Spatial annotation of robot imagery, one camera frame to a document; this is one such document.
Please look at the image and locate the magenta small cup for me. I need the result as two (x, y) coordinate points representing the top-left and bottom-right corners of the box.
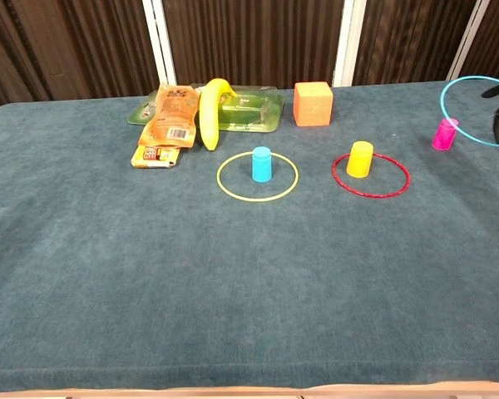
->
(431, 117), (459, 151)

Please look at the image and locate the yellow red snack box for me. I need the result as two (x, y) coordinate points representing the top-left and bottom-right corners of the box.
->
(131, 144), (182, 170)

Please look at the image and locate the yellow small cup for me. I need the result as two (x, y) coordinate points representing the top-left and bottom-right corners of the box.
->
(346, 140), (374, 179)

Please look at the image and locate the white frame post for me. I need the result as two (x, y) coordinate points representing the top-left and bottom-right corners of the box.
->
(447, 0), (494, 81)
(141, 0), (178, 87)
(332, 0), (367, 87)

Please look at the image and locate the yellow banana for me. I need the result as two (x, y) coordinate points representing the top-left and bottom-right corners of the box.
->
(198, 77), (239, 151)

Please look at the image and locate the brown curtain panel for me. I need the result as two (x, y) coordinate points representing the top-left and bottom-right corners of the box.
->
(0, 0), (159, 110)
(161, 0), (344, 91)
(353, 0), (479, 86)
(461, 0), (499, 82)

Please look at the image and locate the red ring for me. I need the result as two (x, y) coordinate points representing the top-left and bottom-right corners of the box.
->
(331, 152), (412, 199)

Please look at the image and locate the green blister package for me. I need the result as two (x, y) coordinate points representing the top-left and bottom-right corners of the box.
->
(126, 85), (285, 134)

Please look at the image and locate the orange foam cube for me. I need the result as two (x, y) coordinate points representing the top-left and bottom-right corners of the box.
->
(294, 81), (333, 127)

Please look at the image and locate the yellow ring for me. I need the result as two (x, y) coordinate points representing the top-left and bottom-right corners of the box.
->
(216, 150), (299, 204)

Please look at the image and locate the orange spout pouch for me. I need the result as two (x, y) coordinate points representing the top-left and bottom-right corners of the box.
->
(137, 82), (201, 150)

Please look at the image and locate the teal table cloth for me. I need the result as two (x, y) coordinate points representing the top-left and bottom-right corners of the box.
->
(0, 78), (499, 394)

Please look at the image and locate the blue ring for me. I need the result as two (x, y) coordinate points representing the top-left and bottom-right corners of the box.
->
(439, 75), (499, 147)

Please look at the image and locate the cyan small cup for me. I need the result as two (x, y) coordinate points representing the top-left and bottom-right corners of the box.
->
(251, 145), (273, 183)

